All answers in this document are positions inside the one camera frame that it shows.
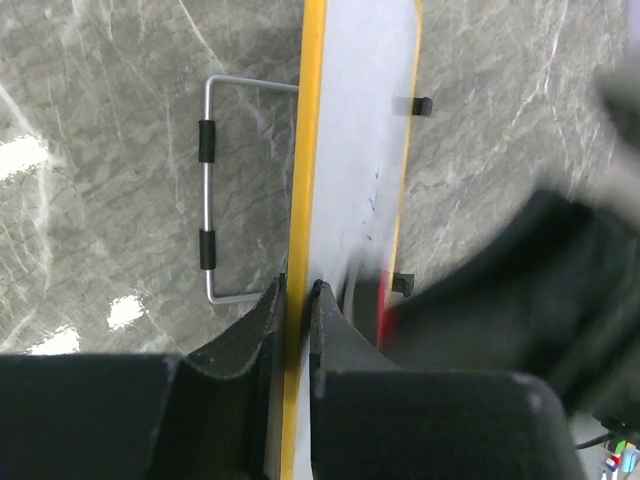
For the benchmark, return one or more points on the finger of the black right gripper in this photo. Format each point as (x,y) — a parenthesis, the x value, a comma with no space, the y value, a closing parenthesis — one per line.
(555,295)

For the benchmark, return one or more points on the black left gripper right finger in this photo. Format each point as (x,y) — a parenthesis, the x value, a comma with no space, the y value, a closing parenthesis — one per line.
(373,420)

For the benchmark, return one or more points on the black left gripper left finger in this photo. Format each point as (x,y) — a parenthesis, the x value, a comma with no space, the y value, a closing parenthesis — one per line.
(203,415)

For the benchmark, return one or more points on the red bone shaped eraser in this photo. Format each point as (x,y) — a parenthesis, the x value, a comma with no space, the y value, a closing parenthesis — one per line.
(385,316)

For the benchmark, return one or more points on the yellow framed whiteboard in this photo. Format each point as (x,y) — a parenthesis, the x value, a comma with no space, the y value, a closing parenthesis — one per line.
(358,70)

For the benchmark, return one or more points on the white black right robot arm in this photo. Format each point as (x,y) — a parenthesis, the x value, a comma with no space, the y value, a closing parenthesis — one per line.
(617,90)

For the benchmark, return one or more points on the metal wire whiteboard stand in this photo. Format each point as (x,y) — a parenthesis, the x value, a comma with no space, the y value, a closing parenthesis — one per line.
(206,157)

